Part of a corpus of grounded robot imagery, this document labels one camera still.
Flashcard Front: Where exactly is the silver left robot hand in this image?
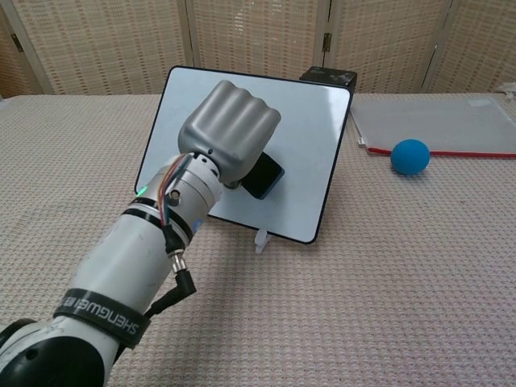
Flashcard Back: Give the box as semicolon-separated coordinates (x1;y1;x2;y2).
177;79;282;189

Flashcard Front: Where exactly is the black whiteboard eraser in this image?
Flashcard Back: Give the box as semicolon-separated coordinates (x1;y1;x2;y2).
241;151;286;200

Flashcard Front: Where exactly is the white dry-erase board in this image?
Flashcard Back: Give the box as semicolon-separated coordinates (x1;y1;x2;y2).
134;65;355;245

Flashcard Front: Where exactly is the woven folding screen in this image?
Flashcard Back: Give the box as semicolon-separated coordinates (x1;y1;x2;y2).
0;0;516;100

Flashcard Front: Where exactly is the black box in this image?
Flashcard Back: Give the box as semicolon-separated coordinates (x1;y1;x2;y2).
299;67;360;94

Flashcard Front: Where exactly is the white plastic stand foot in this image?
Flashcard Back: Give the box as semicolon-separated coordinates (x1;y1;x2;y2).
254;229;271;255

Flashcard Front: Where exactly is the blue ball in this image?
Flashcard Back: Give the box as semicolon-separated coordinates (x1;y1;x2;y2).
389;138;431;177

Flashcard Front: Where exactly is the beige waffle tablecloth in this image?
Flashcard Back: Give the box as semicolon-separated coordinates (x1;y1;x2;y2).
0;93;516;387

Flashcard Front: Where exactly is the translucent zipper file pouch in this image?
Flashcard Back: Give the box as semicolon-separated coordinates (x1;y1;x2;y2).
349;98;516;158

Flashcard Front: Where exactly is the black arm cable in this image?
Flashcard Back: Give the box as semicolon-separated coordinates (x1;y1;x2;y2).
108;223;198;364

